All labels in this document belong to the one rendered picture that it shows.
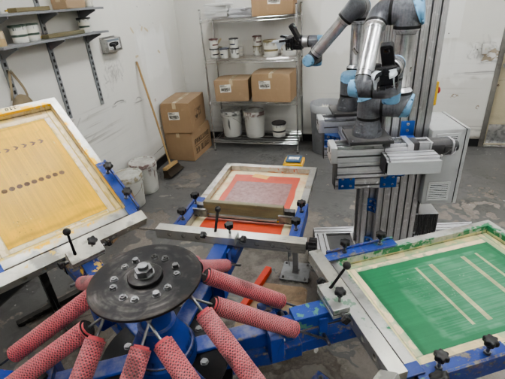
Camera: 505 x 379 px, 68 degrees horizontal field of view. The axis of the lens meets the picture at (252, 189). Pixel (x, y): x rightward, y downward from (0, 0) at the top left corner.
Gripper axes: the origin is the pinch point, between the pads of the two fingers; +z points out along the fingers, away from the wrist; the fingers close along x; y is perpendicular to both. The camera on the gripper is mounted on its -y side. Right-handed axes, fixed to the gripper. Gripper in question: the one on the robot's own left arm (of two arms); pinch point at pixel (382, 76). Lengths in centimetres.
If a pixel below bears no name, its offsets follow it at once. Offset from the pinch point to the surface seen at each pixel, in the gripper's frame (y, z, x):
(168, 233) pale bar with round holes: 54, 31, 91
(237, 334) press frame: 60, 70, 35
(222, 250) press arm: 55, 36, 59
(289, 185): 64, -42, 62
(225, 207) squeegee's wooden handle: 54, 5, 76
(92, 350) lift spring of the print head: 35, 103, 50
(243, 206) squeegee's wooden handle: 54, 3, 66
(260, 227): 64, 4, 59
